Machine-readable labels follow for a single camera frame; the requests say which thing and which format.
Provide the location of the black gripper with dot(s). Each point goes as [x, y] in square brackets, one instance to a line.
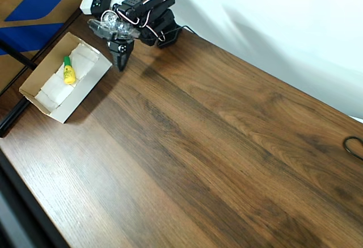
[118, 50]

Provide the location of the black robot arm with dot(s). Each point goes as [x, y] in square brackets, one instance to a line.
[158, 6]

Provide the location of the white cardboard box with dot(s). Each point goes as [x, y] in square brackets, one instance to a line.
[73, 100]

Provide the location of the black power adapter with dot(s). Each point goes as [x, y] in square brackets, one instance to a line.
[100, 1]

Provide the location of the black stand pole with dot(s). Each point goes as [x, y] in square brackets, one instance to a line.
[17, 55]

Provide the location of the black stand base bar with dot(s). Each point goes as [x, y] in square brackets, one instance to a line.
[11, 120]

